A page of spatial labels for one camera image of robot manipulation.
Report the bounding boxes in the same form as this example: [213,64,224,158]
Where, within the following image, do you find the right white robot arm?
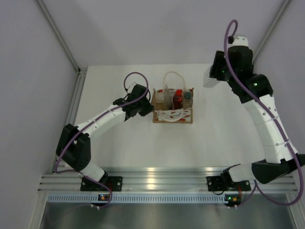
[209,35,305,189]

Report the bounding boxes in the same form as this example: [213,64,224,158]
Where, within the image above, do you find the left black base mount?
[80,176,123,192]

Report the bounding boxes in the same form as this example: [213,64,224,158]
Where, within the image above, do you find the aluminium mounting rail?
[38,167,298,194]

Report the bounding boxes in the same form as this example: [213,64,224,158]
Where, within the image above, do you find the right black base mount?
[206,176,226,195]

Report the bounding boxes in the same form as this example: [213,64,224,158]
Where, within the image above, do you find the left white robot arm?
[56,83,154,191]

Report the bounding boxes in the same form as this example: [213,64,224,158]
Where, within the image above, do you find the white bottle grey cap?
[203,64,220,88]

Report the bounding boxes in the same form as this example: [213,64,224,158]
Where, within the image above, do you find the red liquid bottle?
[173,89,183,110]

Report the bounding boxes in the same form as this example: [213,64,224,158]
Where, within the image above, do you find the burlap watermelon canvas bag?
[152,71,194,124]

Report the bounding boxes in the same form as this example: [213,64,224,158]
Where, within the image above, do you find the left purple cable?
[54,72,150,209]

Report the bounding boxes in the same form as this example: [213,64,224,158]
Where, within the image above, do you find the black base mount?
[206,176,226,195]
[80,176,123,192]

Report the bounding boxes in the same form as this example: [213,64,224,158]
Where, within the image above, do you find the beige bottle grey cap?
[183,91,193,110]

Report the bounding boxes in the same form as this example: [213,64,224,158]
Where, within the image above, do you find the slotted cable duct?
[48,194,238,204]

